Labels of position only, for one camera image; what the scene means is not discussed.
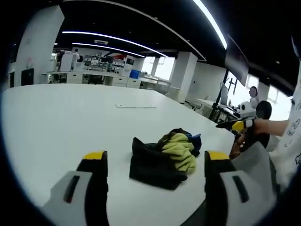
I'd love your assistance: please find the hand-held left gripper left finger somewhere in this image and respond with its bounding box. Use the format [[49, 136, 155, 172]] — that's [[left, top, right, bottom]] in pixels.
[[41, 150, 109, 226]]

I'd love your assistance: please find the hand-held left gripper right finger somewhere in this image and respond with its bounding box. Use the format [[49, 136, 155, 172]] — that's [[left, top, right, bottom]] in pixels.
[[204, 150, 276, 226]]

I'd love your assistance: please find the black and yellow-green garment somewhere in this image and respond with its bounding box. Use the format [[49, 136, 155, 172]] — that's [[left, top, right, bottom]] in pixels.
[[128, 128, 203, 191]]

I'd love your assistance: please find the white desk monitor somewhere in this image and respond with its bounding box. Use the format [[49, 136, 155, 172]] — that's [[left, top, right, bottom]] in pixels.
[[219, 81, 229, 105]]

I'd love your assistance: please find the person's white printed shirt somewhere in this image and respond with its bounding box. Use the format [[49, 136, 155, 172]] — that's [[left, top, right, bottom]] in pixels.
[[269, 35, 301, 191]]

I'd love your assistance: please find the hanging dark screen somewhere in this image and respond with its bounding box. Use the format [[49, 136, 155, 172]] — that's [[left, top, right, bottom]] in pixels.
[[224, 34, 250, 87]]

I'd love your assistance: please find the long white ceiling light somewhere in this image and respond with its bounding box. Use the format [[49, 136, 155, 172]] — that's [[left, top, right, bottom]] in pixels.
[[191, 0, 228, 50], [62, 30, 169, 58], [71, 42, 146, 58]]

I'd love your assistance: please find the white drawer cabinet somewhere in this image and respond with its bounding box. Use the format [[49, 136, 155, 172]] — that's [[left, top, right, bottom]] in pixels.
[[66, 72, 83, 84]]

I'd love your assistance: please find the black door panel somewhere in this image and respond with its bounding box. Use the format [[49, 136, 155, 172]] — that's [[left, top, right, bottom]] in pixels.
[[21, 68, 35, 86]]

